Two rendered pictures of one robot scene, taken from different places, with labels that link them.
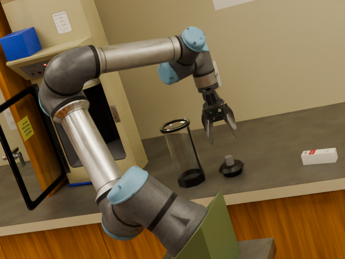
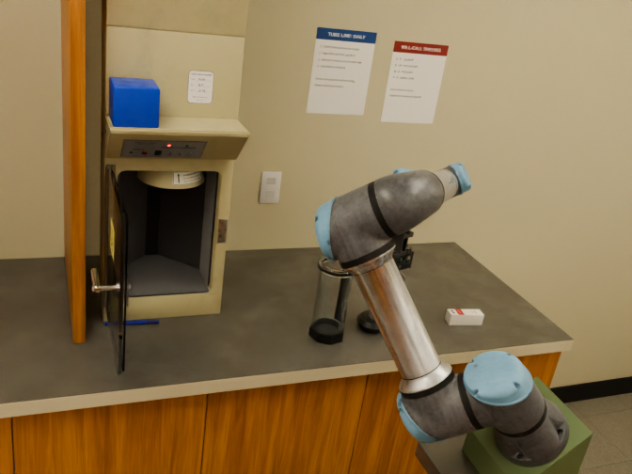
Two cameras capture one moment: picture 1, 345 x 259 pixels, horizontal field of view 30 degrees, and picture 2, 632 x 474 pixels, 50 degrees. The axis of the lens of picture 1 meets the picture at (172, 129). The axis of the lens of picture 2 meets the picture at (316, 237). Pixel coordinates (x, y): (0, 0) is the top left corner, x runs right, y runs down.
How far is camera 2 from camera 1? 1.65 m
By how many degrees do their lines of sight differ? 44
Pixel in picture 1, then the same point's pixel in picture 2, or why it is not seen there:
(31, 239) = (79, 417)
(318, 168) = (471, 331)
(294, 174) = (453, 338)
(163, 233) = (538, 440)
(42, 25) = (165, 81)
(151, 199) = (538, 399)
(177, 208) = (550, 408)
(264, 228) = not seen: hidden behind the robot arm
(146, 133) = not seen: hidden behind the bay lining
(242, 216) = (394, 383)
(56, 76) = (409, 212)
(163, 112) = not seen: hidden behind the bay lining
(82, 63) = (437, 198)
